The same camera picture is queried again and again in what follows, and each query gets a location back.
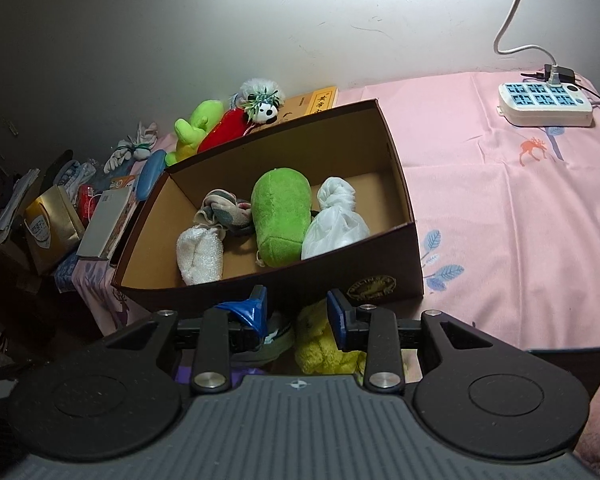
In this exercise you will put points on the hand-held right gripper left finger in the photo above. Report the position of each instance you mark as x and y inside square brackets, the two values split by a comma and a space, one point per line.
[259, 310]

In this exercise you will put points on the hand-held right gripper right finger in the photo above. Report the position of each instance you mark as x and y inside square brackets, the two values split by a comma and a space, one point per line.
[337, 317]

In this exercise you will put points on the yellow plush toy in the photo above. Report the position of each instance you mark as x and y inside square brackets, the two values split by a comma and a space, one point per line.
[315, 340]

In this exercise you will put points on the brown cardboard shoe box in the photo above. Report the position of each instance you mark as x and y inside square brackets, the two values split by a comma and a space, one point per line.
[330, 272]

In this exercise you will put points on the white plastic bag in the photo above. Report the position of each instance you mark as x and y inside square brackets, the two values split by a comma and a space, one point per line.
[330, 230]

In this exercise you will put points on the green plush toy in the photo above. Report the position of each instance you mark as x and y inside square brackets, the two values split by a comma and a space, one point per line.
[280, 215]

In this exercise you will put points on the grey patterned sock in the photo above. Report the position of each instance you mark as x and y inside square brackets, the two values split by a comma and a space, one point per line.
[225, 210]

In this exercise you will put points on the grey green sock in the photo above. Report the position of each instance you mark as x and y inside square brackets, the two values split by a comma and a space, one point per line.
[277, 342]

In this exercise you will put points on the blue glasses case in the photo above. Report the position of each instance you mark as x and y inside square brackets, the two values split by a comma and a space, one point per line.
[150, 175]

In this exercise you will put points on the white flat box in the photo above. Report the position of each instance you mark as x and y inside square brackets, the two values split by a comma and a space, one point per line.
[105, 225]

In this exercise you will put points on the red plush toy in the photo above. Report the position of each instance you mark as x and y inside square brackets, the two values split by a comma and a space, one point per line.
[225, 127]

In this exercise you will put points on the pink printed bed sheet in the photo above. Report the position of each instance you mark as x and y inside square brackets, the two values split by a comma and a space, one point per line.
[505, 220]

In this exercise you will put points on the light green frog plush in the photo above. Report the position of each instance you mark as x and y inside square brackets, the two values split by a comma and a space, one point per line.
[195, 125]

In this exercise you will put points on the red packet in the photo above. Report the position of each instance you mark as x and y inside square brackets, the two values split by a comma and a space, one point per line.
[87, 202]

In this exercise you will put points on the panda plush toy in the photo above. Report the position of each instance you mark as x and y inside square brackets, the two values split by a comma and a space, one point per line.
[265, 107]

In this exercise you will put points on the white knotted gloves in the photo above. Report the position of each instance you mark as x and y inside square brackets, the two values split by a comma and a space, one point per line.
[130, 152]

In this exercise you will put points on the yellow book box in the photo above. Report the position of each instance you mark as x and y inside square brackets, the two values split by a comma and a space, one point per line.
[315, 102]

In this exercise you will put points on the gold paper bag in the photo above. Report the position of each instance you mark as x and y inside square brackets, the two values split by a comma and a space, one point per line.
[50, 230]

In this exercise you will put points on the blue white patterned packet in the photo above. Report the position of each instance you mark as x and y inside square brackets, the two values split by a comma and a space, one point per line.
[75, 175]

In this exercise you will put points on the black phone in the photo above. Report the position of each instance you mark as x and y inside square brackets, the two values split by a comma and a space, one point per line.
[570, 365]

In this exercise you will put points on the white papers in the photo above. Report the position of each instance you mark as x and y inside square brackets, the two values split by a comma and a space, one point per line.
[15, 205]

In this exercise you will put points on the white power strip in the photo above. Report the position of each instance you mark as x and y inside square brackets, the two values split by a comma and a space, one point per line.
[545, 115]

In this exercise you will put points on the black power adapter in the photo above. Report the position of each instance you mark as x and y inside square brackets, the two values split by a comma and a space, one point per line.
[565, 75]

